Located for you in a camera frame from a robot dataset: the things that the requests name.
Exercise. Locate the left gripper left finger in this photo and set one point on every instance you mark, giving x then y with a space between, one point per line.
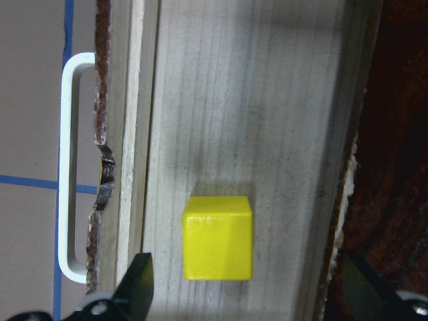
132 298

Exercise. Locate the light wooden drawer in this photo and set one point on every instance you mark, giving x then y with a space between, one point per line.
217 98

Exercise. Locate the brown paper table cover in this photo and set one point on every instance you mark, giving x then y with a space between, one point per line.
37 38

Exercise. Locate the white drawer handle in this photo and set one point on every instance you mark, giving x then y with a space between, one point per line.
67 166

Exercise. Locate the dark wooden drawer cabinet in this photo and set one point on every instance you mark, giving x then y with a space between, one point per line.
386 217

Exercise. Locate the yellow cube block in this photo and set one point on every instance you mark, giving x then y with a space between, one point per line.
218 238

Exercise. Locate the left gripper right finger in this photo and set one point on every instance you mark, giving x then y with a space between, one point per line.
369 297

